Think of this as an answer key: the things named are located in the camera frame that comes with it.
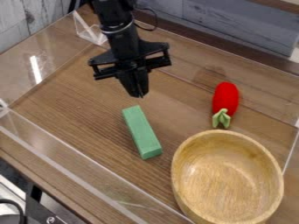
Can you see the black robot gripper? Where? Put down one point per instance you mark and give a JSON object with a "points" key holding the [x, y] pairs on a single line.
{"points": [[129, 59]]}

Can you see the green rectangular block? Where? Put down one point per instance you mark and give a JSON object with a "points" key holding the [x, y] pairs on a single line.
{"points": [[141, 132]]}

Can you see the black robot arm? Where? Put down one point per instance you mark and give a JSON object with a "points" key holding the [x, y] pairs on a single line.
{"points": [[114, 11]]}

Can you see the brown wooden bowl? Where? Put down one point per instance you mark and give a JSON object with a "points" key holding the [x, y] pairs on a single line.
{"points": [[227, 180]]}

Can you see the red plush strawberry toy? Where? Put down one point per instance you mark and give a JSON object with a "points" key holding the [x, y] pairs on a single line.
{"points": [[224, 104]]}

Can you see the clear acrylic corner bracket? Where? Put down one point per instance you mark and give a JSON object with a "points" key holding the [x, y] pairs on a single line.
{"points": [[90, 33]]}

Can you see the clear acrylic enclosure wall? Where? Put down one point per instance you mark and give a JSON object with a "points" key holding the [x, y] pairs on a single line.
{"points": [[64, 136]]}

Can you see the black table leg bracket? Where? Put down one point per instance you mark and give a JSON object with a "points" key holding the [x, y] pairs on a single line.
{"points": [[37, 214]]}

